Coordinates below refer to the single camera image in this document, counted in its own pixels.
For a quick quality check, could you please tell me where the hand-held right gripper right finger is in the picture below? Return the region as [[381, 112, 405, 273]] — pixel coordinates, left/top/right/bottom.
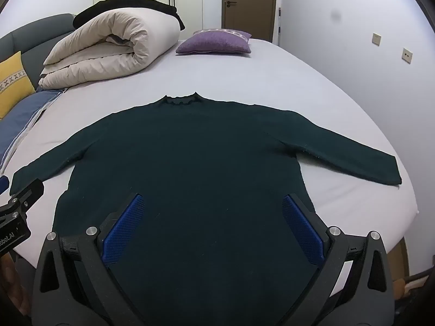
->
[[282, 193, 396, 326]]

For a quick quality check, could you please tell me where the white bed sheet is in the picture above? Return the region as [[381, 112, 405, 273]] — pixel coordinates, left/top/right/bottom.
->
[[0, 37, 418, 299]]

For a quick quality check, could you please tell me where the brown door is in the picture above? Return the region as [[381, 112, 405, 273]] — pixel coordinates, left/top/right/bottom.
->
[[222, 0, 277, 43]]

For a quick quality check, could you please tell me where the purple pillow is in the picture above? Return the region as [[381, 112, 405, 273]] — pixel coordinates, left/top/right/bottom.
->
[[175, 30, 252, 55]]

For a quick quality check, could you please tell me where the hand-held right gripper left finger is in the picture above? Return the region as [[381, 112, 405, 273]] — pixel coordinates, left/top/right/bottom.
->
[[31, 193, 147, 326]]

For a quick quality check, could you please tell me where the patterned pillow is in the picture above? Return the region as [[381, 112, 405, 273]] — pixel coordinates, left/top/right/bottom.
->
[[193, 28, 253, 39]]

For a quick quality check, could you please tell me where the black cloth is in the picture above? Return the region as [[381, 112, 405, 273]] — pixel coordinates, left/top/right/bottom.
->
[[73, 0, 186, 30]]

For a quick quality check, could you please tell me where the blue cloth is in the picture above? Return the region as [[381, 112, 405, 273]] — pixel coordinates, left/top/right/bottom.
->
[[0, 87, 65, 174]]

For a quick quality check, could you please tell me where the yellow cushion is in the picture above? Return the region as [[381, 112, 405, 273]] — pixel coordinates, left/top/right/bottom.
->
[[0, 51, 36, 119]]

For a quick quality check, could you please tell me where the dark green sweater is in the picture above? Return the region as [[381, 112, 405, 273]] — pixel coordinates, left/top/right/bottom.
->
[[10, 92, 402, 326]]

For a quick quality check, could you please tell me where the rolled beige duvet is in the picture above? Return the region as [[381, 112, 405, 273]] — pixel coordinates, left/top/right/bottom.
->
[[38, 7, 181, 90]]

